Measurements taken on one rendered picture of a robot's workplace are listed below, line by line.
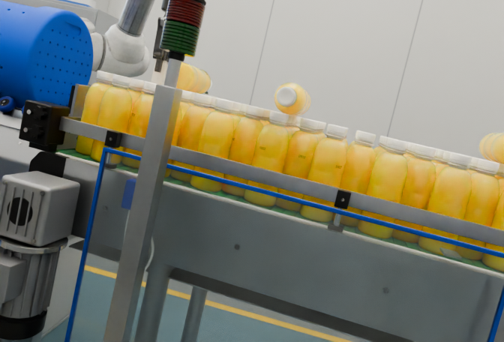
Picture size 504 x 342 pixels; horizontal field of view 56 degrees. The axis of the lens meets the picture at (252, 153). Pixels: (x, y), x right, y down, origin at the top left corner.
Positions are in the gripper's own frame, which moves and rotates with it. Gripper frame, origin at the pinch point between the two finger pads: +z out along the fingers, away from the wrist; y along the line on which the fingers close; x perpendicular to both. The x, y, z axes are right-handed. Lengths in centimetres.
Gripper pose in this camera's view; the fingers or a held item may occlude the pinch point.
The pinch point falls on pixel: (161, 74)
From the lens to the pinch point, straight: 132.4
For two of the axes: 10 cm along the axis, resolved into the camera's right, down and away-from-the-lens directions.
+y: -2.3, 0.4, -9.7
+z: -2.2, 9.7, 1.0
